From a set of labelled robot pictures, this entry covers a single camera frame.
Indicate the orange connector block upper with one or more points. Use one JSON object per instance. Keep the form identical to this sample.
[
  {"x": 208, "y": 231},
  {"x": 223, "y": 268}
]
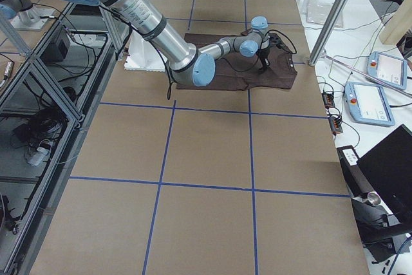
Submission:
[{"x": 328, "y": 100}]

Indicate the upper teach pendant tablet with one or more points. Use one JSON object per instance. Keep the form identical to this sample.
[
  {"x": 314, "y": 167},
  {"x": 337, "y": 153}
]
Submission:
[{"x": 388, "y": 68}]

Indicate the orange connector block lower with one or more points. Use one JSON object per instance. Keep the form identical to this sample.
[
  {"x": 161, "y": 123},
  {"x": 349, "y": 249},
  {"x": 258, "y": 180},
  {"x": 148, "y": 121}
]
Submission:
[{"x": 335, "y": 122}]

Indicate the teach pendant tablet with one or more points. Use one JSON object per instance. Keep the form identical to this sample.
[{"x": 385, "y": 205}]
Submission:
[
  {"x": 367, "y": 104},
  {"x": 388, "y": 68}
]

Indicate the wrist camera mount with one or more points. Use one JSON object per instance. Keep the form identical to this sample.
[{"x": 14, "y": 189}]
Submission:
[{"x": 276, "y": 41}]

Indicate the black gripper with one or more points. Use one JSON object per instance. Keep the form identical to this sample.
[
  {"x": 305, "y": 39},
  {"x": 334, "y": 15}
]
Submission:
[{"x": 264, "y": 54}]

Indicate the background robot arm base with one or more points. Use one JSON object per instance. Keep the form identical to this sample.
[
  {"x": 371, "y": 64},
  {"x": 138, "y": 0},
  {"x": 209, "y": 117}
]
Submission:
[{"x": 24, "y": 15}]

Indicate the orange connector block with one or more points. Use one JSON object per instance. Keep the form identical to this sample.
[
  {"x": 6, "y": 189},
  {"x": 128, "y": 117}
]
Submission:
[
  {"x": 328, "y": 100},
  {"x": 335, "y": 122}
]

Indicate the brown t-shirt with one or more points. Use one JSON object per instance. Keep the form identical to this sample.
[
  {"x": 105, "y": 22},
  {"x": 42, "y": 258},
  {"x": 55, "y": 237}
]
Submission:
[{"x": 235, "y": 72}]

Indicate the aluminium frame post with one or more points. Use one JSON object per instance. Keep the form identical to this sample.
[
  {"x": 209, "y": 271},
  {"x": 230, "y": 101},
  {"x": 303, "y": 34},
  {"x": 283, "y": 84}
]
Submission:
[{"x": 326, "y": 31}]

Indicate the clear plastic bag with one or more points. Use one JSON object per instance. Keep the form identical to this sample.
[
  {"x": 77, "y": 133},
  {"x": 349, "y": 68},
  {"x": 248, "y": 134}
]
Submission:
[{"x": 317, "y": 11}]

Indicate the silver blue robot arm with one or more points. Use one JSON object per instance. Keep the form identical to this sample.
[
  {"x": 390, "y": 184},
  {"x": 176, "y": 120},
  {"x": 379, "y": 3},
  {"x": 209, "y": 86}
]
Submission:
[{"x": 188, "y": 64}]

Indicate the black monitor on stand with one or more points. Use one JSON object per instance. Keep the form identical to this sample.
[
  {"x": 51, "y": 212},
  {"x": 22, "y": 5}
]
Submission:
[{"x": 380, "y": 182}]

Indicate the lower teach pendant tablet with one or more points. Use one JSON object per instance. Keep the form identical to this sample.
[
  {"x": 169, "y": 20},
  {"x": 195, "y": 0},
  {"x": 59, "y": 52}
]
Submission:
[{"x": 367, "y": 104}]

